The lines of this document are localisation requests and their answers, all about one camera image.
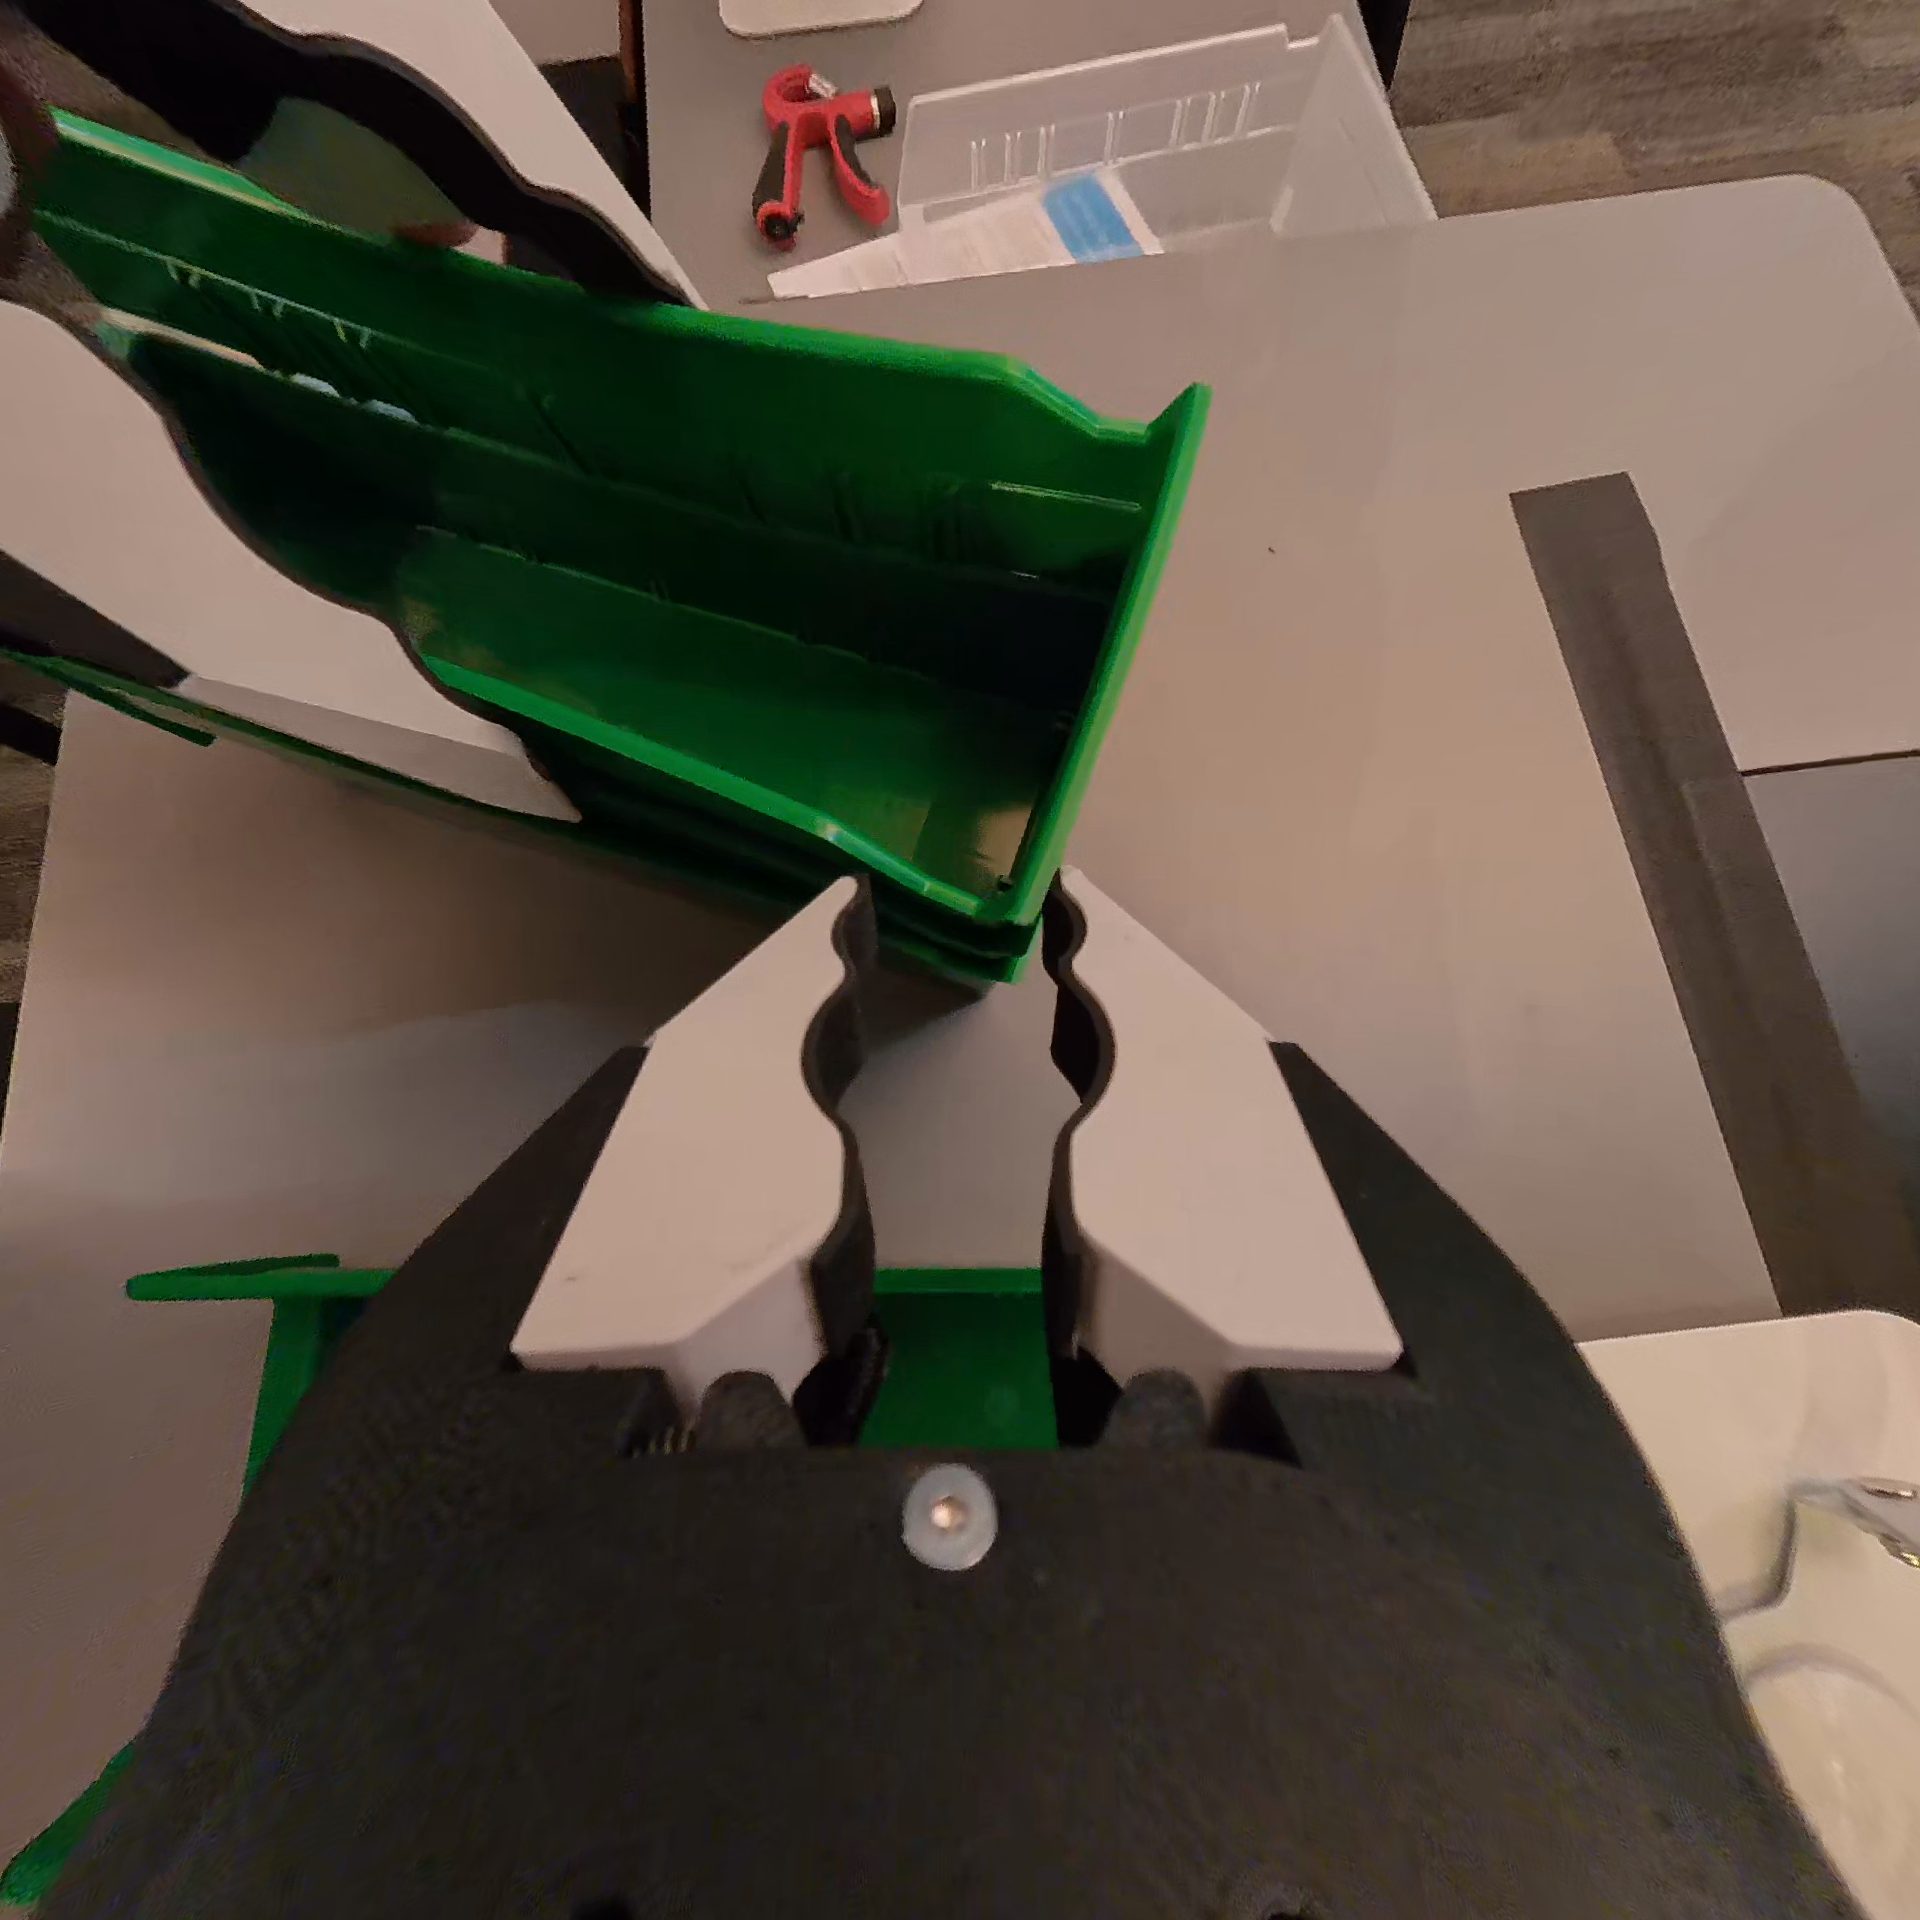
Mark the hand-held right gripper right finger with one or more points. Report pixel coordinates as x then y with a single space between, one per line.
1215 1198

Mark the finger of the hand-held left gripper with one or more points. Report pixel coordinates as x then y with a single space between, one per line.
498 90
124 513

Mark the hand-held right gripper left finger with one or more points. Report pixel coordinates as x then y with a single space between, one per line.
706 1184

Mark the red black hand tool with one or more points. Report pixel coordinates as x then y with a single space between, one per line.
821 150

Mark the white rounded plate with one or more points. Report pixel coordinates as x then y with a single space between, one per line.
821 13

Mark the printed paper leaflet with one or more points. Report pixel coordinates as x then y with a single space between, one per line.
975 247

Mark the clear plastic organizer box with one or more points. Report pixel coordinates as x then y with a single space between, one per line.
1171 136

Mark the white lamp base plate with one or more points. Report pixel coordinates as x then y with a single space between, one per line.
1682 1442

